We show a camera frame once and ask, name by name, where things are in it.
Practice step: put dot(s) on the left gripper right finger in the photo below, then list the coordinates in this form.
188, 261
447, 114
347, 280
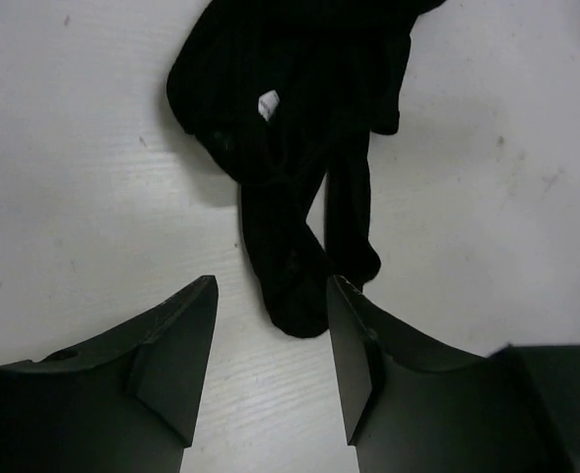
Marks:
411, 403

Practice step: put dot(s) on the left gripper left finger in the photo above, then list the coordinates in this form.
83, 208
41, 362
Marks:
126, 400

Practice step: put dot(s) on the black tank top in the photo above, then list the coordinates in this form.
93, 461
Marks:
284, 96

